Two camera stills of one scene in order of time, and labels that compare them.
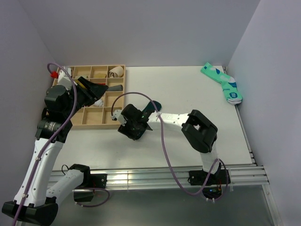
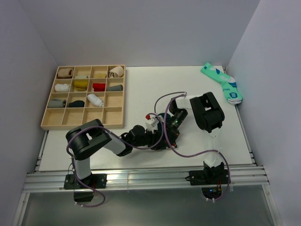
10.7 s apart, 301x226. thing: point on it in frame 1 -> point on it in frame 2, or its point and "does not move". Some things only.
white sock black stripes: x=99 y=103 does not move
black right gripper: x=124 y=129 -> x=172 y=134
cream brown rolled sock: x=116 y=72 does not move
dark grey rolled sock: x=116 y=88 does not move
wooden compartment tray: x=99 y=116 does not move
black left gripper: x=94 y=91 -> x=155 y=137
